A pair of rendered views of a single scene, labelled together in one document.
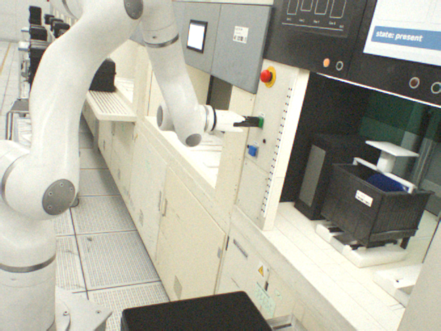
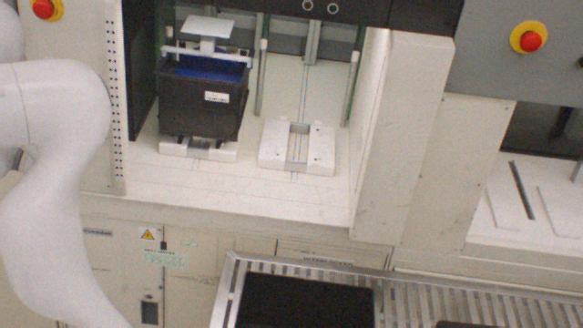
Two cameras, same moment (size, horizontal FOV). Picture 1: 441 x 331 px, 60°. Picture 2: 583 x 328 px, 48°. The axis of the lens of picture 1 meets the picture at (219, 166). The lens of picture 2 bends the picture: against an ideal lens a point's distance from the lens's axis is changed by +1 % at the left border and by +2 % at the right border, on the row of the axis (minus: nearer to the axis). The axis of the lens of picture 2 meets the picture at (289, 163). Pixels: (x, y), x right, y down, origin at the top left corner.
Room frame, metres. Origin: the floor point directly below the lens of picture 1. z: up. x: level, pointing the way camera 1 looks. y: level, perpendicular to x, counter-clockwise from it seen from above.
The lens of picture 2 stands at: (0.23, 0.72, 1.93)
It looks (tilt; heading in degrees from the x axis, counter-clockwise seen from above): 36 degrees down; 298
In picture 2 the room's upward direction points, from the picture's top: 8 degrees clockwise
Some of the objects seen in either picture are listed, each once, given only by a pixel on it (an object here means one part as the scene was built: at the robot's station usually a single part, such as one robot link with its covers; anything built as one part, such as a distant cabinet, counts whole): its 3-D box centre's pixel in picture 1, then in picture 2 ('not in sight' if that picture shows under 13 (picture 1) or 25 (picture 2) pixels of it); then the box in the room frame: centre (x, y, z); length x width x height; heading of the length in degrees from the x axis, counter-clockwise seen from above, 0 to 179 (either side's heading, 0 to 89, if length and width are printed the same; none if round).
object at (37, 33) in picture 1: (38, 35); not in sight; (6.74, 3.42, 0.85); 0.30 x 0.28 x 0.26; 29
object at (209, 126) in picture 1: (205, 118); not in sight; (1.17, 0.07, 1.20); 0.09 x 0.03 x 0.08; 28
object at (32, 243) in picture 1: (16, 199); not in sight; (0.71, 0.40, 1.07); 0.19 x 0.12 x 0.24; 61
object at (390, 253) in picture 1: (360, 240); (204, 131); (1.16, -0.50, 0.89); 0.22 x 0.21 x 0.04; 118
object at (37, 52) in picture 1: (42, 59); not in sight; (4.15, 2.05, 0.85); 0.30 x 0.28 x 0.26; 27
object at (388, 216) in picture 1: (375, 194); (206, 80); (1.16, -0.50, 1.06); 0.24 x 0.20 x 0.32; 28
